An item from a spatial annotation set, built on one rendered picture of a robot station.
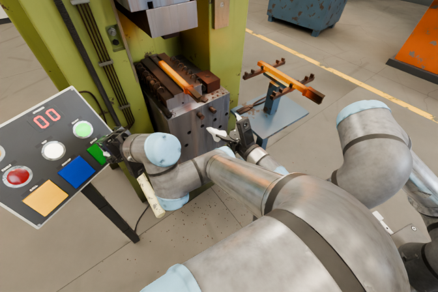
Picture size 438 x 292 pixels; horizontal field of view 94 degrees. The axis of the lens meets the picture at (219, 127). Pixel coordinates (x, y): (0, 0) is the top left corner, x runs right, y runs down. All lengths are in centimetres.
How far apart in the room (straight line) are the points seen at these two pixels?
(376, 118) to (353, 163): 12
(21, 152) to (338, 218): 76
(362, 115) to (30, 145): 87
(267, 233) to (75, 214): 189
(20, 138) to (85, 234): 122
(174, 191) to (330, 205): 38
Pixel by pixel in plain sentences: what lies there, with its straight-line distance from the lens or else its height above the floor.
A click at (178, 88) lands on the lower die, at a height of 99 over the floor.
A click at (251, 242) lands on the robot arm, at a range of 17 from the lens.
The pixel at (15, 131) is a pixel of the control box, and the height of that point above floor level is 117.
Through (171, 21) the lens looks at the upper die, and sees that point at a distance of 87.
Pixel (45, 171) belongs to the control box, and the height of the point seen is 106.
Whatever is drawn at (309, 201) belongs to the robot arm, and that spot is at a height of 142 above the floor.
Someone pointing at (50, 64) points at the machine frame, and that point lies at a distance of 145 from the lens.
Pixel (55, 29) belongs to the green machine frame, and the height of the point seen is 132.
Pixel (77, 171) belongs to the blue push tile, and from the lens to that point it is 81.
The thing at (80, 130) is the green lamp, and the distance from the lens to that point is 81.
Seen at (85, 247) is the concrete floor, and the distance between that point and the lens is 186.
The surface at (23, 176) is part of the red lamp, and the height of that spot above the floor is 109.
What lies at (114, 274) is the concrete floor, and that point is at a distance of 173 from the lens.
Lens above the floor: 159
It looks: 46 degrees down
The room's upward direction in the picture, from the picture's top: 1 degrees clockwise
